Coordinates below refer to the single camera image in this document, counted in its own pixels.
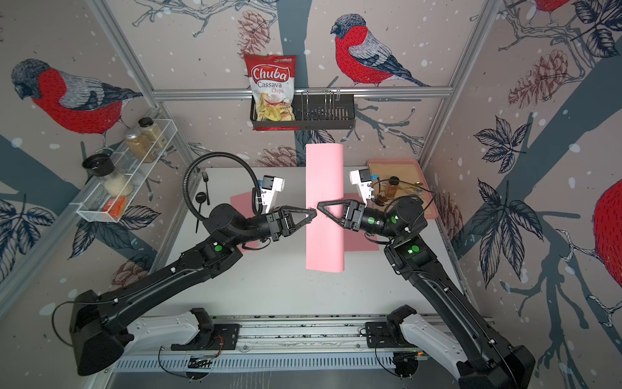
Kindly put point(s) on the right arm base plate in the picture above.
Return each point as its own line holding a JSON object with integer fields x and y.
{"x": 385, "y": 335}

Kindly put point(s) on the small brown bottle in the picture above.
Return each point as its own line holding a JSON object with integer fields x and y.
{"x": 388, "y": 190}

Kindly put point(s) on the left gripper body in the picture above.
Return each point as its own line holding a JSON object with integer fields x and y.
{"x": 274, "y": 226}

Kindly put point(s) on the spice jar silver lid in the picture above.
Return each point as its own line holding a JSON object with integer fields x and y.
{"x": 139, "y": 145}

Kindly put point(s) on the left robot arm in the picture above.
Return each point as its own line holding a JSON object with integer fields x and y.
{"x": 99, "y": 323}

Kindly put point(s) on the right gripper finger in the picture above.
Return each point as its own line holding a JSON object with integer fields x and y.
{"x": 336, "y": 215}
{"x": 325, "y": 205}

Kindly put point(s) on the spice jar dark lid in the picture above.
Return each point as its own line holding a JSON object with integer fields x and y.
{"x": 152, "y": 131}

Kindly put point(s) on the black wire wall basket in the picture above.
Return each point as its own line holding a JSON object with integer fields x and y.
{"x": 326, "y": 111}

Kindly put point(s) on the black fork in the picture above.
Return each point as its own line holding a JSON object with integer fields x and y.
{"x": 205, "y": 179}

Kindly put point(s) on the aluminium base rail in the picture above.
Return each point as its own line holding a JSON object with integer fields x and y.
{"x": 283, "y": 334}

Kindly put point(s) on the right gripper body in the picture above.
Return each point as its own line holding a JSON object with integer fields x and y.
{"x": 364, "y": 221}

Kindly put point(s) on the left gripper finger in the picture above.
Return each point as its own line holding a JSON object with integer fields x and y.
{"x": 299, "y": 220}
{"x": 307, "y": 212}

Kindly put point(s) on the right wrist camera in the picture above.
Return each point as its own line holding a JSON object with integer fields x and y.
{"x": 363, "y": 180}

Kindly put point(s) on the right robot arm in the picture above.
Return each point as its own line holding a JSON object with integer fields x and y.
{"x": 472, "y": 351}

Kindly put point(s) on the Chuba cassava chips bag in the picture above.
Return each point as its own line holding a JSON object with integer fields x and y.
{"x": 272, "y": 83}

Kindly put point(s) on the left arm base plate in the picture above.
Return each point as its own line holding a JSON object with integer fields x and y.
{"x": 223, "y": 337}

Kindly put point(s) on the small red packet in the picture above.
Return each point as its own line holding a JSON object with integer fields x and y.
{"x": 115, "y": 207}

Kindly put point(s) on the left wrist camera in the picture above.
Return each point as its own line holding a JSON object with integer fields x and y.
{"x": 270, "y": 187}

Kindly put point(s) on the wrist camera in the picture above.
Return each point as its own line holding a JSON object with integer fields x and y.
{"x": 363, "y": 180}
{"x": 270, "y": 187}

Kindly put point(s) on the black lid rice jar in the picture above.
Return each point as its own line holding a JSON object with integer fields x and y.
{"x": 114, "y": 182}

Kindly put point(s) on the black ladle spoon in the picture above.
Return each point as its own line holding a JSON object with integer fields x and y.
{"x": 200, "y": 198}

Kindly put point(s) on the clear acrylic wall shelf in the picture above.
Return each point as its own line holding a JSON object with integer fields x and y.
{"x": 90, "y": 208}

